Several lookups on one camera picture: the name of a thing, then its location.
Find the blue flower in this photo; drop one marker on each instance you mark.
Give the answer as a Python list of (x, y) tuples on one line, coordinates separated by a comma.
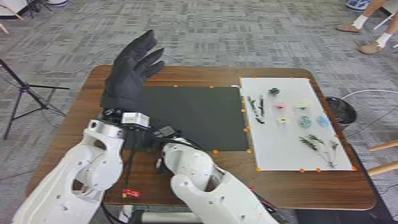
[(322, 121)]

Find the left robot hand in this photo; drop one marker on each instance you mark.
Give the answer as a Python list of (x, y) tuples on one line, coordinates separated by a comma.
[(126, 76)]

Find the pale grey bar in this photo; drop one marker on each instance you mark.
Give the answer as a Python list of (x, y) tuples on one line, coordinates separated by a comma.
[(169, 218)]

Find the white sheet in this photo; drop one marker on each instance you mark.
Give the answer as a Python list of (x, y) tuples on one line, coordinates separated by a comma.
[(284, 146)]

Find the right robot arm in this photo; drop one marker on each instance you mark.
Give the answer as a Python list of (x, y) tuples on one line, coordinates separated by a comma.
[(206, 190)]

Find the dark green sprig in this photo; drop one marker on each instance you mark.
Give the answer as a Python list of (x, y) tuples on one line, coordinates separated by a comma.
[(251, 105), (259, 111)]

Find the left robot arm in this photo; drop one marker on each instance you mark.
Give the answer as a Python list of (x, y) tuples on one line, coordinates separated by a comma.
[(71, 173)]

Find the blue and white vase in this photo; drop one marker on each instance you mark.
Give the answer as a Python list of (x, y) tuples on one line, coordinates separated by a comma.
[(357, 4)]

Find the person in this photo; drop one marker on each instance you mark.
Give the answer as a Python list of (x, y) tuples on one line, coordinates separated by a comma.
[(378, 36)]

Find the black round stool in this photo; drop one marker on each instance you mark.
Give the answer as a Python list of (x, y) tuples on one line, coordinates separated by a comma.
[(341, 110)]

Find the wooden chair leg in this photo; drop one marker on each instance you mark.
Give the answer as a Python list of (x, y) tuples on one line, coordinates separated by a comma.
[(384, 145), (384, 168)]

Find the black tripod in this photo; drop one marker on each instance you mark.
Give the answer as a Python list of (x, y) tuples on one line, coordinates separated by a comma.
[(27, 88)]

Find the dark mat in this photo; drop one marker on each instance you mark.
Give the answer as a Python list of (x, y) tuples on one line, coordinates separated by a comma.
[(195, 116)]

